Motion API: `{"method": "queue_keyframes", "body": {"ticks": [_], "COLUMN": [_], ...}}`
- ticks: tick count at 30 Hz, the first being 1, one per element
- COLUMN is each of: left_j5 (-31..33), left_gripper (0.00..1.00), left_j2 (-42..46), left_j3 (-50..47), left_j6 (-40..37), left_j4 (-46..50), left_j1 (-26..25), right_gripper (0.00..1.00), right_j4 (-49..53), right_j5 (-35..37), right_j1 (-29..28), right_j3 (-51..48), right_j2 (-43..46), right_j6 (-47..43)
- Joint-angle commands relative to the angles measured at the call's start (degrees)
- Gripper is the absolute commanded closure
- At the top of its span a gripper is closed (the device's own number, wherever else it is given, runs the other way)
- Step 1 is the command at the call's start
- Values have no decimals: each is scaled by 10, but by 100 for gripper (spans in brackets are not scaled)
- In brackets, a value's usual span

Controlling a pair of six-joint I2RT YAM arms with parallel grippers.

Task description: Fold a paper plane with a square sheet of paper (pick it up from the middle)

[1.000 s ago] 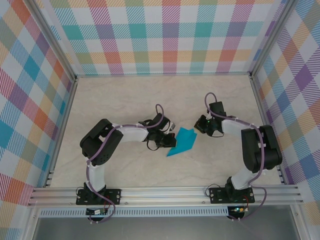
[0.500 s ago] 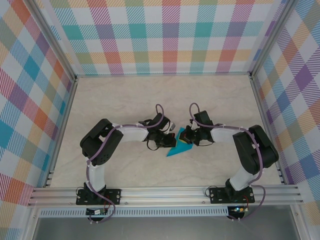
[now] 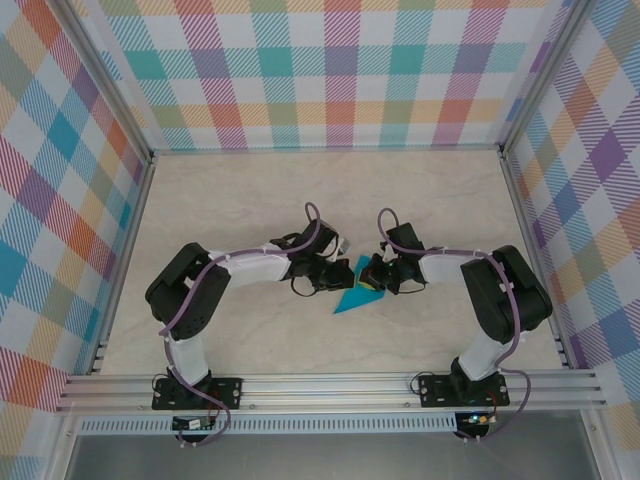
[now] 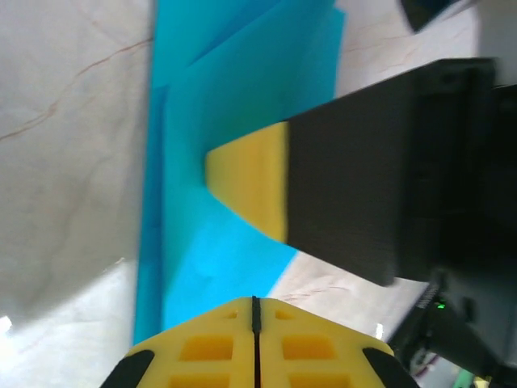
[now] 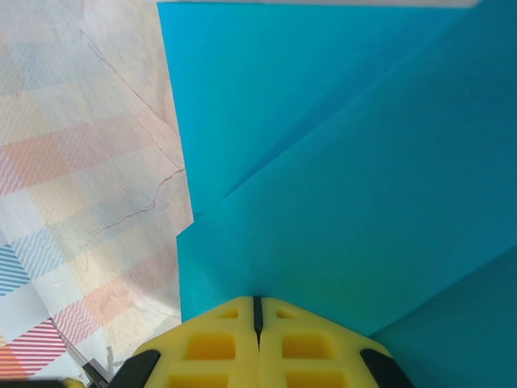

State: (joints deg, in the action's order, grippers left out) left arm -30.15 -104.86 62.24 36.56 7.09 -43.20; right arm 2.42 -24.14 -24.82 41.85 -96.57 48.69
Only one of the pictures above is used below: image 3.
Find blue paper sheet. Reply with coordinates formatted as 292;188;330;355
333;254;387;315

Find grey metal sheet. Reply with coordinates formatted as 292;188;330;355
64;432;601;480

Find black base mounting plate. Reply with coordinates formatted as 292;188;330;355
152;377;244;412
418;373;510;409

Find aluminium mounting rail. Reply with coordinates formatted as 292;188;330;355
54;369;609;414

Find thin aluminium wall rail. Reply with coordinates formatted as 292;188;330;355
149;143;507;157

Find purple cable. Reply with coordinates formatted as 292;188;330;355
377;208;532;444
158;202;324;448

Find aluminium table edge rail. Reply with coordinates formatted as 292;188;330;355
498;149;575;370
87;153;157;376

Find slotted grey cable tray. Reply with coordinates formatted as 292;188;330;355
78;412;459;435

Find aluminium frame post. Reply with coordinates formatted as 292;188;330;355
52;0;155;162
498;0;597;159

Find short aluminium frame leg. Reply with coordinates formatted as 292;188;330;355
44;413;84;480
582;410;621;480

